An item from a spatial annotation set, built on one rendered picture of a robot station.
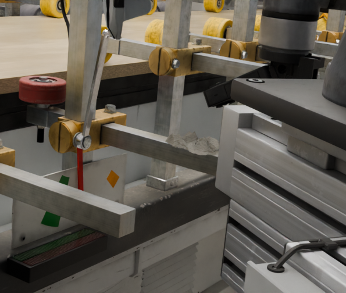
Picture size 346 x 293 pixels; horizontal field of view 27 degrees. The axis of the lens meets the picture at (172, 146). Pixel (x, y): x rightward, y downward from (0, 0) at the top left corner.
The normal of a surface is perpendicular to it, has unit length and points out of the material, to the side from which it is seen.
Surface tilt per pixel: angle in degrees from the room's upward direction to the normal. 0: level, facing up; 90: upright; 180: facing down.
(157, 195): 0
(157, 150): 90
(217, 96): 89
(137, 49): 90
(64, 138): 90
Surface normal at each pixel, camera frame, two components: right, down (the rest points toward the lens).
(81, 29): -0.57, 0.17
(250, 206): -0.90, 0.03
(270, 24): -0.76, 0.10
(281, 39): -0.33, 0.22
